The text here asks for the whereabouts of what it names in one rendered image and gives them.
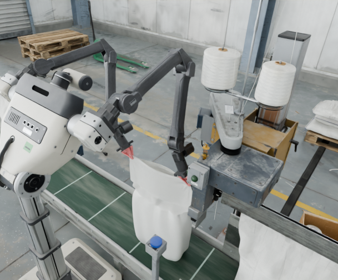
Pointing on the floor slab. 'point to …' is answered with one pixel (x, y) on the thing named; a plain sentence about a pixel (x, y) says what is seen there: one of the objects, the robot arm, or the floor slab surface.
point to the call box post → (155, 268)
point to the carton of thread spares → (331, 228)
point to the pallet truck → (118, 54)
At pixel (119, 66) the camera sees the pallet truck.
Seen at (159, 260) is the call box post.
